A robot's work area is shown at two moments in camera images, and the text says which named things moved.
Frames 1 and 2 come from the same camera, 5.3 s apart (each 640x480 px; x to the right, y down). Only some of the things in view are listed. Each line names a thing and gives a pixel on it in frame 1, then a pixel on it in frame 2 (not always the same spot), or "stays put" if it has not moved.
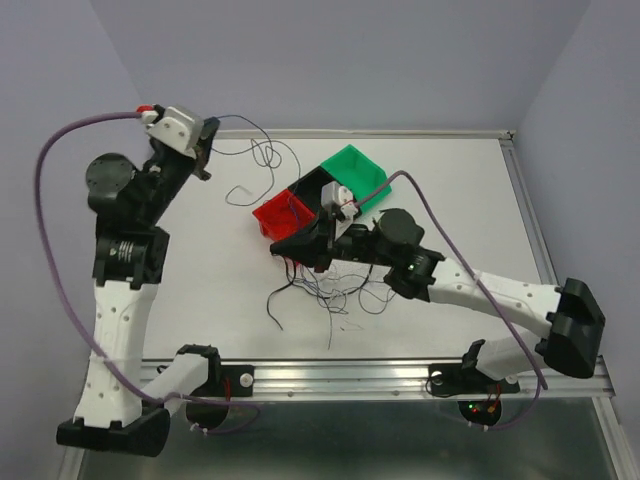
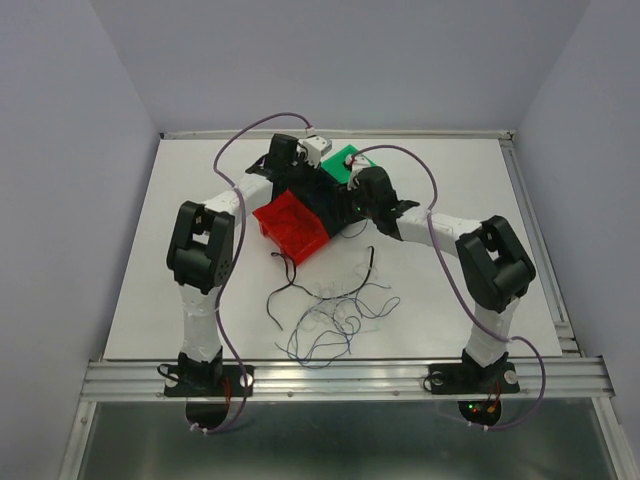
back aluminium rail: [369, 133] stays put
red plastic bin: [282, 215] stays put
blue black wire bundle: [332, 290] -> [323, 335]
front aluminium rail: [377, 380] stays put
